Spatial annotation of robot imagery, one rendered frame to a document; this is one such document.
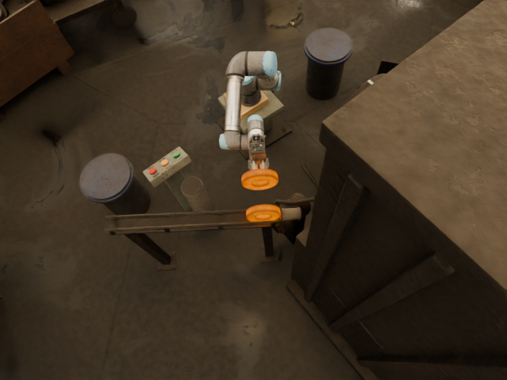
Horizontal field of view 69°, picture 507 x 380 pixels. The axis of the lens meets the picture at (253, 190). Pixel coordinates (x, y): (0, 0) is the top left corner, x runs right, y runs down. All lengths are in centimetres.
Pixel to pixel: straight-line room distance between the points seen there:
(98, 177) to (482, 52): 199
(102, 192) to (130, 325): 81
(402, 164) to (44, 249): 251
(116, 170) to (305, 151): 126
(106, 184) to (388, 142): 186
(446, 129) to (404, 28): 284
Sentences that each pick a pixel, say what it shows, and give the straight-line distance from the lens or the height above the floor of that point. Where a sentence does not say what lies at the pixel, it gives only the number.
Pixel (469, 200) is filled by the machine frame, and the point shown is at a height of 176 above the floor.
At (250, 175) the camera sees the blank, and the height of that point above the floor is 95.
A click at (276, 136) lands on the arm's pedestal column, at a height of 2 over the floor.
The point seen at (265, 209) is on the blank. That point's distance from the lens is 163.
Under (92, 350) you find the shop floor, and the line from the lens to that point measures 256.
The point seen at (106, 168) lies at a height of 43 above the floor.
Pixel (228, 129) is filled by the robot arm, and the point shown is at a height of 79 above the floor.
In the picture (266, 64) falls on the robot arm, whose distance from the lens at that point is 188.
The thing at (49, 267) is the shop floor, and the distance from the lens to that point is 280.
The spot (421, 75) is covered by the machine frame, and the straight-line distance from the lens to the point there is 77.
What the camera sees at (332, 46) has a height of 43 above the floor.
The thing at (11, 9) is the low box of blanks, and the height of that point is 45.
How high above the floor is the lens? 231
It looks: 66 degrees down
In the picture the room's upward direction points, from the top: 10 degrees counter-clockwise
